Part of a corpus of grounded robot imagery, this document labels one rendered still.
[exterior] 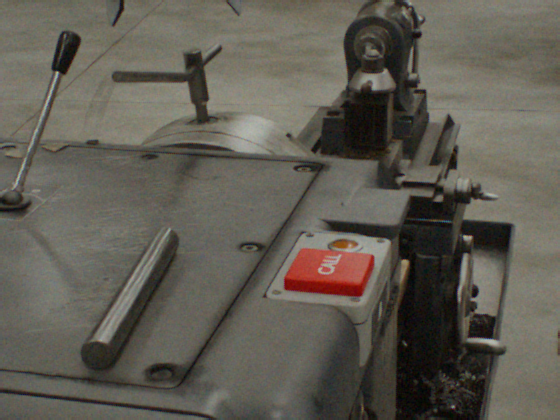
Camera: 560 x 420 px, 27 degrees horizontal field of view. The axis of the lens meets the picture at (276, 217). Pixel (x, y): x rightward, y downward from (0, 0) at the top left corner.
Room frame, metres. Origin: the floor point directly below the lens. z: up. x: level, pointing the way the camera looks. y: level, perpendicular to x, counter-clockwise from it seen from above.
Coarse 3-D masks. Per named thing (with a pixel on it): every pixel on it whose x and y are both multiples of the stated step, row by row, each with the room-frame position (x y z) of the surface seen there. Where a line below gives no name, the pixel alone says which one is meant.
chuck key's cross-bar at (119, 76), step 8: (216, 48) 1.39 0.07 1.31; (208, 56) 1.35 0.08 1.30; (192, 64) 1.30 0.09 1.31; (120, 72) 1.09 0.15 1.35; (128, 72) 1.10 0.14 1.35; (136, 72) 1.12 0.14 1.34; (144, 72) 1.15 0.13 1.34; (152, 72) 1.17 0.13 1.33; (160, 72) 1.19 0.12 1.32; (168, 72) 1.22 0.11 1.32; (176, 72) 1.24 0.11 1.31; (184, 72) 1.27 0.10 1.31; (192, 72) 1.28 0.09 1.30; (120, 80) 1.09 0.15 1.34; (128, 80) 1.10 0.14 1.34; (136, 80) 1.12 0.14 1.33; (144, 80) 1.14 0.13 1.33; (152, 80) 1.16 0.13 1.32; (160, 80) 1.19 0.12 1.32; (168, 80) 1.21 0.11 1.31; (176, 80) 1.23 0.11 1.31; (184, 80) 1.26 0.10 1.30
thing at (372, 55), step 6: (366, 54) 1.89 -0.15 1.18; (372, 54) 1.89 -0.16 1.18; (378, 54) 1.89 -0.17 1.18; (366, 60) 1.88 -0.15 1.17; (372, 60) 1.88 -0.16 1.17; (378, 60) 1.88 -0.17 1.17; (366, 66) 1.88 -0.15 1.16; (372, 66) 1.88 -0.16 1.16; (378, 66) 1.88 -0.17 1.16; (366, 72) 1.88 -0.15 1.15; (372, 72) 1.88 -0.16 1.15; (378, 72) 1.88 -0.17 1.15
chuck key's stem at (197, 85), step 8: (192, 48) 1.32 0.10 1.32; (184, 56) 1.31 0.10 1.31; (192, 56) 1.30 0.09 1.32; (200, 56) 1.31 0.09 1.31; (200, 64) 1.31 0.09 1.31; (200, 72) 1.30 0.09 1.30; (192, 80) 1.30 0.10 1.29; (200, 80) 1.30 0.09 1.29; (192, 88) 1.30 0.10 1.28; (200, 88) 1.30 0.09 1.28; (192, 96) 1.30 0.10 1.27; (200, 96) 1.30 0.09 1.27; (208, 96) 1.31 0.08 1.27; (200, 104) 1.30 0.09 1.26; (200, 112) 1.31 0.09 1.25; (200, 120) 1.31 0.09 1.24; (208, 120) 1.31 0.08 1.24
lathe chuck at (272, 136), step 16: (208, 112) 1.35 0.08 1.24; (224, 112) 1.34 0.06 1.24; (240, 112) 1.34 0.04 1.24; (160, 128) 1.36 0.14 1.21; (176, 128) 1.30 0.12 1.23; (192, 128) 1.28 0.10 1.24; (208, 128) 1.28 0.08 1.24; (224, 128) 1.28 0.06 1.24; (240, 128) 1.28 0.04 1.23; (256, 128) 1.30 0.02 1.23; (272, 128) 1.31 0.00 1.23; (144, 144) 1.28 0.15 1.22; (256, 144) 1.25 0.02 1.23; (272, 144) 1.27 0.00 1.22; (288, 144) 1.29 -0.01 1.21
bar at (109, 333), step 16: (160, 240) 0.84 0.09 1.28; (176, 240) 0.86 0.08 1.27; (144, 256) 0.81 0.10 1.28; (160, 256) 0.82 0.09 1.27; (144, 272) 0.78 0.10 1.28; (160, 272) 0.80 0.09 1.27; (128, 288) 0.75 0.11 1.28; (144, 288) 0.76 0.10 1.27; (112, 304) 0.73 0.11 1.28; (128, 304) 0.73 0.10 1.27; (144, 304) 0.75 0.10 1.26; (112, 320) 0.70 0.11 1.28; (128, 320) 0.71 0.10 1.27; (96, 336) 0.68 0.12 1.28; (112, 336) 0.68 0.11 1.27; (80, 352) 0.67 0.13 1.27; (96, 352) 0.67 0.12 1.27; (112, 352) 0.67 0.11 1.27; (96, 368) 0.67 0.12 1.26
